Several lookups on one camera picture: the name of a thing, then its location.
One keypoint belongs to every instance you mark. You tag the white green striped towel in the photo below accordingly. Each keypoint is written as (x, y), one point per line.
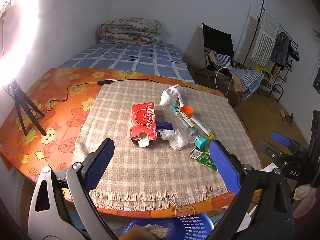
(265, 37)

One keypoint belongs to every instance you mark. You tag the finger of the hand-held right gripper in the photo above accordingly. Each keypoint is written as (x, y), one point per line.
(280, 138)
(271, 151)

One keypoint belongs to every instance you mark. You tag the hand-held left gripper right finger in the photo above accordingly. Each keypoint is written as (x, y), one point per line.
(222, 166)

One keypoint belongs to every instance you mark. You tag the dark teal garment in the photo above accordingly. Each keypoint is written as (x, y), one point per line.
(295, 53)

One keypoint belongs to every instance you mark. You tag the clear bottle with teal cap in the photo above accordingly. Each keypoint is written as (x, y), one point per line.
(192, 136)

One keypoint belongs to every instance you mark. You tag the blue snack packet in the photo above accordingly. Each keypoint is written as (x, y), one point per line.
(163, 126)

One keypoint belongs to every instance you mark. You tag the small white tissue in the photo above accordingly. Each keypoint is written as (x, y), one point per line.
(143, 142)

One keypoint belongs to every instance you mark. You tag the folded floral quilt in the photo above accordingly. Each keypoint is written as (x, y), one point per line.
(130, 31)

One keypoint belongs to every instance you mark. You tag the grey jacket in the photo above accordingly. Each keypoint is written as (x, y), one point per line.
(280, 50)

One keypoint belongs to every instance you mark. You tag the bed with blue plaid sheet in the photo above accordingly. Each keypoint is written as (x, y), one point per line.
(140, 57)

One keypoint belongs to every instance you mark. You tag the beige plaid cloth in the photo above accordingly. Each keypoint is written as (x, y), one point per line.
(150, 170)

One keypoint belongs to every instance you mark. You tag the black folding chair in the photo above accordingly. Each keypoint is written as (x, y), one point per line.
(217, 40)

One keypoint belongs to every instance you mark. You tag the red cardboard box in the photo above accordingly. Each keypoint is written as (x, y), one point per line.
(143, 118)

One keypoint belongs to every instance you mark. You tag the black clothes rack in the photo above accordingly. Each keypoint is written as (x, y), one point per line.
(278, 87)

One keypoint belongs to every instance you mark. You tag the beige knitted cloth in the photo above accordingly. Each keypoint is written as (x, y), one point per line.
(152, 232)

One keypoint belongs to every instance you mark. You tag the large crumpled white tissue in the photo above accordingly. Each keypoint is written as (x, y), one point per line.
(170, 96)

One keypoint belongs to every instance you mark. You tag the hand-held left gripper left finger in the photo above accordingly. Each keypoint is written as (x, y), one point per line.
(100, 166)

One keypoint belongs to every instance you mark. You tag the power strip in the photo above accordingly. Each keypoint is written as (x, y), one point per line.
(287, 116)

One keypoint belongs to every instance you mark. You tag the blue plastic basket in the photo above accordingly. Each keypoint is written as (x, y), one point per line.
(190, 226)

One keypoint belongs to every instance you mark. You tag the black tripod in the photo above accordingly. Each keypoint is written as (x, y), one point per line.
(18, 105)

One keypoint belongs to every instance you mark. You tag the white stick packet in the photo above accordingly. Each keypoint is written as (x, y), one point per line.
(203, 130)

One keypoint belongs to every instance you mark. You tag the yellow crate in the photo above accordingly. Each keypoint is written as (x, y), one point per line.
(265, 73)

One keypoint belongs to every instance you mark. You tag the orange bottle cap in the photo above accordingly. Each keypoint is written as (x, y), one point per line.
(186, 110)

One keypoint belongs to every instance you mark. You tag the teal printed wrapper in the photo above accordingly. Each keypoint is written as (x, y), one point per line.
(182, 117)

